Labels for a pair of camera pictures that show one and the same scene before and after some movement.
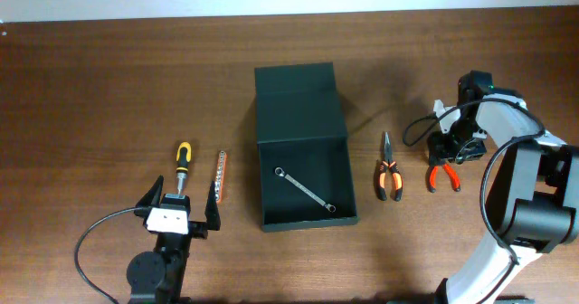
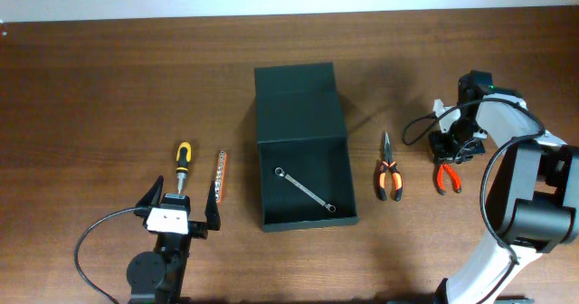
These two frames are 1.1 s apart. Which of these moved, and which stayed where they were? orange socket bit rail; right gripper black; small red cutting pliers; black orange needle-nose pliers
Moved: small red cutting pliers
Stayed: orange socket bit rail; right gripper black; black orange needle-nose pliers
